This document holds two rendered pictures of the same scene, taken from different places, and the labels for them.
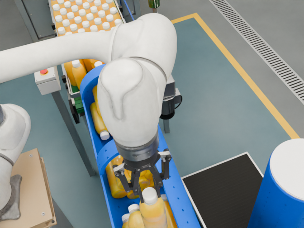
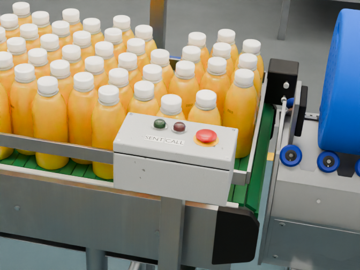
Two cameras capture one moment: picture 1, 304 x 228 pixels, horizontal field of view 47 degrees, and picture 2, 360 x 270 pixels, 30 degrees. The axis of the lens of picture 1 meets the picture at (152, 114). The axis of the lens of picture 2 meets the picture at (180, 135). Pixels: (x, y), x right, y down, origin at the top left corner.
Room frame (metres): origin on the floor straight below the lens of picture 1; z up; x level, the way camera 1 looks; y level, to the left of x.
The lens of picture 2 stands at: (1.03, 1.40, 1.75)
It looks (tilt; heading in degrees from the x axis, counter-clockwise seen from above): 34 degrees down; 290
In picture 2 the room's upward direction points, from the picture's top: 4 degrees clockwise
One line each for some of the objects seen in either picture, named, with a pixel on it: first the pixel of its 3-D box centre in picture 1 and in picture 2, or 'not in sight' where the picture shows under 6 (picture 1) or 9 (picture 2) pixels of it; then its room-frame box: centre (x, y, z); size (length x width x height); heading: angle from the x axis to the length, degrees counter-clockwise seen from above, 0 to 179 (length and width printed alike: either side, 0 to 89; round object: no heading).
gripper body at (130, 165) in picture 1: (140, 156); not in sight; (0.41, 0.04, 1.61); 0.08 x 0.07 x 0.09; 100
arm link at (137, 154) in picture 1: (136, 137); not in sight; (0.41, 0.04, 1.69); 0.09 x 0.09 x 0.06
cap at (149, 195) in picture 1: (149, 195); not in sight; (0.41, 0.04, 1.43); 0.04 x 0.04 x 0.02
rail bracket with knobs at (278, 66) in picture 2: not in sight; (280, 85); (1.29, 0.00, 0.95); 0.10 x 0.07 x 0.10; 101
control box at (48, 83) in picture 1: (46, 73); (175, 157); (1.36, 0.51, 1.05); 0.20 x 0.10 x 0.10; 11
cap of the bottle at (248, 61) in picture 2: not in sight; (247, 60); (1.34, 0.16, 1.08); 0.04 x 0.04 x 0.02
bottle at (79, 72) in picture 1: (80, 76); (202, 139); (1.36, 0.35, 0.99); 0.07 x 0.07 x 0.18
